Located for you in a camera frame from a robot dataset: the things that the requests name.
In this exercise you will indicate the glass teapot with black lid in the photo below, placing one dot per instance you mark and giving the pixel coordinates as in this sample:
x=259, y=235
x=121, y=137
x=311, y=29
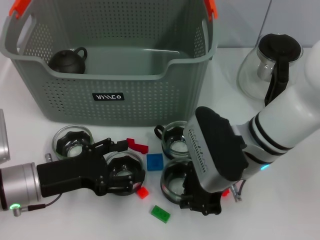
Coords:
x=278, y=47

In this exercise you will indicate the black clay teapot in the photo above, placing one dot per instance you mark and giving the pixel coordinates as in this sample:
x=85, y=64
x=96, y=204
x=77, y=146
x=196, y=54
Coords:
x=66, y=62

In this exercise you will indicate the blue square brick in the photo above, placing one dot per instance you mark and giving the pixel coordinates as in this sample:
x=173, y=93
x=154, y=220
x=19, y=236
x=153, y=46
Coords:
x=155, y=162

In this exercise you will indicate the dark red angled brick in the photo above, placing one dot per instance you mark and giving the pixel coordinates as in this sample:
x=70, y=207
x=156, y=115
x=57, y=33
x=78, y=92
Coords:
x=138, y=147

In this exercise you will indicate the small red square brick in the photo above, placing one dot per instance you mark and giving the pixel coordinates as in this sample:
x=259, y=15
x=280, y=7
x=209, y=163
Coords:
x=142, y=192

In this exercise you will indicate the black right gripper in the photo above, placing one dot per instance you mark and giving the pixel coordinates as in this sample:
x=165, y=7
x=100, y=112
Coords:
x=207, y=193

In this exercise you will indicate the small red sloped brick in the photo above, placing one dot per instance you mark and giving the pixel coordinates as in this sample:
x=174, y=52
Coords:
x=225, y=193

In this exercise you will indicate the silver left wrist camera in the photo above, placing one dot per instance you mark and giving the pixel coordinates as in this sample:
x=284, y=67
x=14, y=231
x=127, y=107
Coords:
x=3, y=137

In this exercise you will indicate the green rectangular brick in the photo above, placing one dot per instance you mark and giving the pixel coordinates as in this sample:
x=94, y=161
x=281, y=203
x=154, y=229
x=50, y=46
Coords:
x=161, y=213

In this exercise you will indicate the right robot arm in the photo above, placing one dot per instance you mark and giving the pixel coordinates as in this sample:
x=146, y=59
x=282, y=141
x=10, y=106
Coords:
x=287, y=117

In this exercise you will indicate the grey perforated plastic storage bin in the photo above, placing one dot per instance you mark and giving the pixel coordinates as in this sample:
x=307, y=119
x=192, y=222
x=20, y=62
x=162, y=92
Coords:
x=125, y=110

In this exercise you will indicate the glass teacup with black holder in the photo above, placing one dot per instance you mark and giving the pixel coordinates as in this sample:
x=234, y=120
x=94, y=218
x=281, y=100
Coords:
x=122, y=165
x=70, y=150
x=172, y=147
x=172, y=182

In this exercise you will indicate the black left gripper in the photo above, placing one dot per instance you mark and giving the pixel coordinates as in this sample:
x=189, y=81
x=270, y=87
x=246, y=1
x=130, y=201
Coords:
x=70, y=172

